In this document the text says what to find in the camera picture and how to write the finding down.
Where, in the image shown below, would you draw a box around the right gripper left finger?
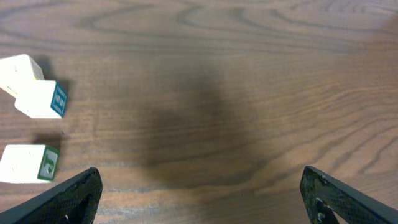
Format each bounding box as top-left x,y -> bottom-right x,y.
1,167 -> 103,223

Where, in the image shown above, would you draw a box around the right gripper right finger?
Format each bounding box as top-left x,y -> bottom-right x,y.
300,166 -> 397,223

